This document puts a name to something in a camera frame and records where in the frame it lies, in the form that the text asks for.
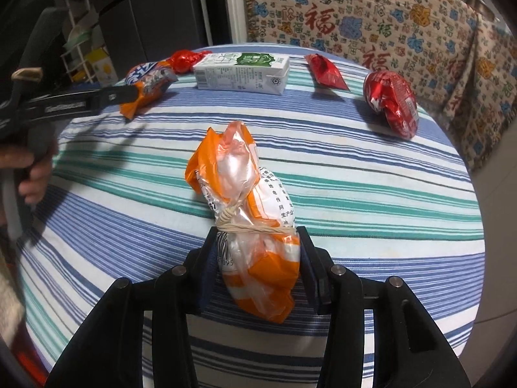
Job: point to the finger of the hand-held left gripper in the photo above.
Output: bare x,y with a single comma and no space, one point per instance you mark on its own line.
80,105

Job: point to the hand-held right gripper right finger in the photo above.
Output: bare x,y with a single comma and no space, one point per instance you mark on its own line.
313,283

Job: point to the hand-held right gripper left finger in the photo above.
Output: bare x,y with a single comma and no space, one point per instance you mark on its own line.
204,287

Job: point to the orange blue snack packet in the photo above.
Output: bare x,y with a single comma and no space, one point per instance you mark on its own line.
151,85

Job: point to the orange clear plastic bag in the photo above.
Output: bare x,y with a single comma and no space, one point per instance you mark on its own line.
242,194

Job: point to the person's left hand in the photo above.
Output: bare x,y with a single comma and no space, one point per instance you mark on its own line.
36,173

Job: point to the white storage rack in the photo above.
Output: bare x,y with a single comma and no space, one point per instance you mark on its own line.
78,48

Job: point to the yellow cardboard box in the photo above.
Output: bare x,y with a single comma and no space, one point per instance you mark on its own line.
103,64

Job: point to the round table striped tablecloth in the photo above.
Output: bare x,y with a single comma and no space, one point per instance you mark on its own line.
363,210

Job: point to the small red candy wrapper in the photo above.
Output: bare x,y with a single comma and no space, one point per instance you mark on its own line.
183,60

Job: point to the grey refrigerator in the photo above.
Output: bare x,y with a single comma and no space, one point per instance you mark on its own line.
161,16

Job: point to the white green milk carton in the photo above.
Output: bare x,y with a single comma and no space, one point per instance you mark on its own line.
242,74

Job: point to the orange garment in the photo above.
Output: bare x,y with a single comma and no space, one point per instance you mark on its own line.
26,361

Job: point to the crumpled red foil packet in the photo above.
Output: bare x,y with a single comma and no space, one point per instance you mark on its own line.
391,101

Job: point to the flat red snack packet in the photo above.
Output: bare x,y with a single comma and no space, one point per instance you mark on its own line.
325,70

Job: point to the narrow patterned curtain cloth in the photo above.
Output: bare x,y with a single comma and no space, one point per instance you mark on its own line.
484,97

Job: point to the wide patterned curtain cloth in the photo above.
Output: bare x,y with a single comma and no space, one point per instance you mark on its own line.
343,12

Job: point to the steel pot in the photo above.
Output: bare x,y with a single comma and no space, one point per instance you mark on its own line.
480,3

